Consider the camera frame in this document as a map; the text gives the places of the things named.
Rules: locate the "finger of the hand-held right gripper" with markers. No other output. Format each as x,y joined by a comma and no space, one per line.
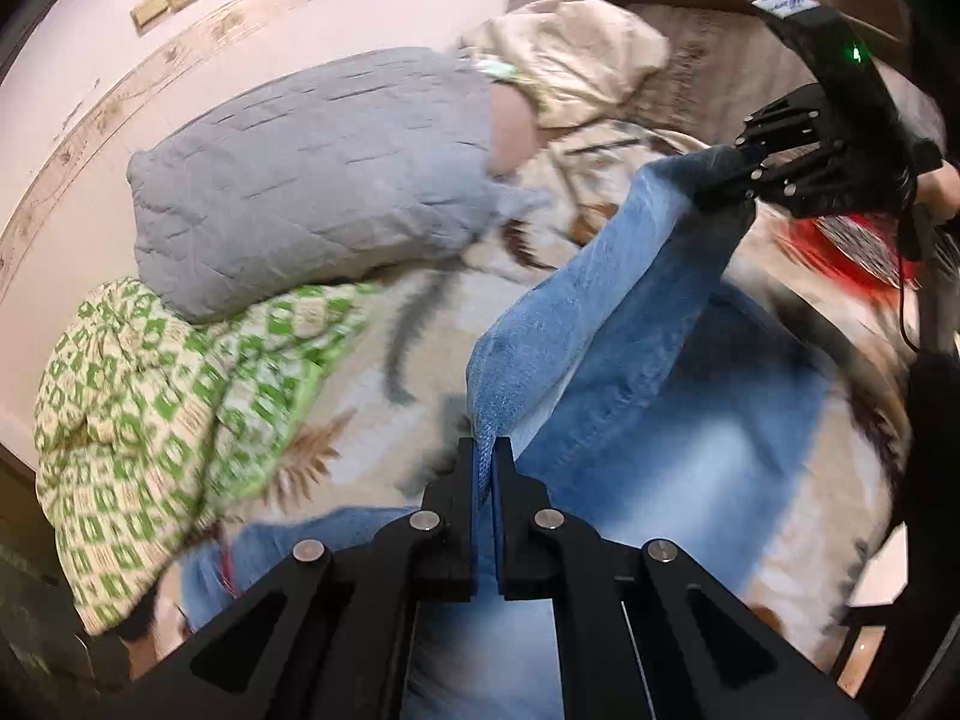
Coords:
787,127
817,180

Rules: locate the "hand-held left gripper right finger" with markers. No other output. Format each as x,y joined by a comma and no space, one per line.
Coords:
504,480

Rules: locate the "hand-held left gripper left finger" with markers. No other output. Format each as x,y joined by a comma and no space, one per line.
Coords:
466,480

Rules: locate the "blue denim pants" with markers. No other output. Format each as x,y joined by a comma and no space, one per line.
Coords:
660,390

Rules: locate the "person's right hand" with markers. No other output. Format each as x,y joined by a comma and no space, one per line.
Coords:
946,191

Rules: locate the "red patterned cloth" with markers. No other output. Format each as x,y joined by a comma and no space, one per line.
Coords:
847,247

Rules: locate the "beige textured cushion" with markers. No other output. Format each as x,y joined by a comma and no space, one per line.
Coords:
697,82

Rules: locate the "leaf printed beige blanket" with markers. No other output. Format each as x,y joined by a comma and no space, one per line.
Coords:
360,382

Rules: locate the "cream crumpled pillow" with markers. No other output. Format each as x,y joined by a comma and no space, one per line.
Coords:
570,52

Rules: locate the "pink pillow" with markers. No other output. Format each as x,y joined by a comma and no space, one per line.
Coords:
514,127

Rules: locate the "green checked quilt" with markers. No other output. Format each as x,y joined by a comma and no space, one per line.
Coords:
150,420

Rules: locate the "grey quilted pillow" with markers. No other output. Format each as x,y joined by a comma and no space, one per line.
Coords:
315,165

